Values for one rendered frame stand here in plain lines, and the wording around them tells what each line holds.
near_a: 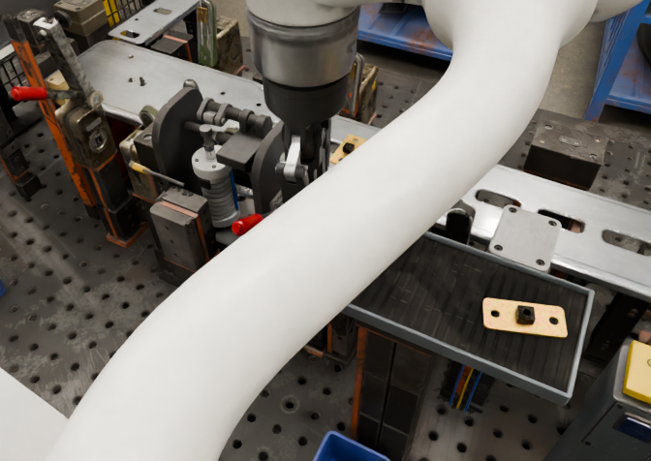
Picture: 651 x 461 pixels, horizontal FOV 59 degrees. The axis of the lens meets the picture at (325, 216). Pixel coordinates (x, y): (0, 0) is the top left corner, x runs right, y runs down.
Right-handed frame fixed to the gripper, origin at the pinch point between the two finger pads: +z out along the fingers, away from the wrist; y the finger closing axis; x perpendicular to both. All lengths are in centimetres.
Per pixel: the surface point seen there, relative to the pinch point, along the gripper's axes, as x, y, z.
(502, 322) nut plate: -22.1, -5.9, 3.7
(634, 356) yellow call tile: -35.1, -6.7, 4.0
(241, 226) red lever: 9.0, 1.4, 4.5
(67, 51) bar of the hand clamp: 50, 31, 4
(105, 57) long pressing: 60, 54, 20
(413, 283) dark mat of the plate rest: -12.4, -2.7, 4.0
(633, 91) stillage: -98, 201, 103
